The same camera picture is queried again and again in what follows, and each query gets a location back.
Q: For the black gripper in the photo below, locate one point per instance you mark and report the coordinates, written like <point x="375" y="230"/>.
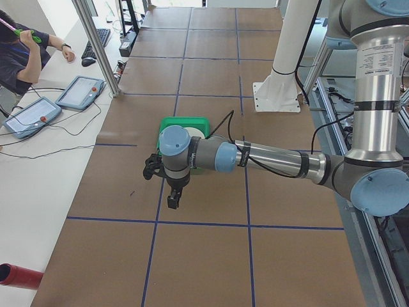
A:
<point x="175" y="183"/>

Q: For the white round plate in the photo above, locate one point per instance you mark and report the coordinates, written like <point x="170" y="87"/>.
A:
<point x="194" y="132"/>

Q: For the green plastic tray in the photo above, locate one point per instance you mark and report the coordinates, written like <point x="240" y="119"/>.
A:
<point x="174" y="142"/>

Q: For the far blue teach pendant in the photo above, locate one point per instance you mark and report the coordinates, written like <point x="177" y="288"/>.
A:
<point x="80" y="93"/>

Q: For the blue teach pendant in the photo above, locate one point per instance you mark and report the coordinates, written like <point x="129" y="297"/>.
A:
<point x="80" y="93"/>
<point x="32" y="118"/>

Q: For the black computer mouse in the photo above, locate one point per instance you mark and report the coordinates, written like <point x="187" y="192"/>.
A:
<point x="86" y="62"/>

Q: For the near blue teach pendant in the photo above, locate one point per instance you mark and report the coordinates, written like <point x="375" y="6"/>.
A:
<point x="32" y="118"/>

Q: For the red cylinder tube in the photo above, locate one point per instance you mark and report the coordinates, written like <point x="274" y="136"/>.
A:
<point x="20" y="277"/>

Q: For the seated person dark shirt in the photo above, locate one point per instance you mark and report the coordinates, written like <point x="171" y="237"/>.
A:
<point x="24" y="56"/>

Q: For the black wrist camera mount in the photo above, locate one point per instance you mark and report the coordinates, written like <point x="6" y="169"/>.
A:
<point x="154" y="166"/>

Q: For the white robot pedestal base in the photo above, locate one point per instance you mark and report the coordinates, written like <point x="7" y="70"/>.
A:
<point x="278" y="92"/>

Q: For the aluminium frame post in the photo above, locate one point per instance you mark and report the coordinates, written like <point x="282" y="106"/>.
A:
<point x="86" y="19"/>

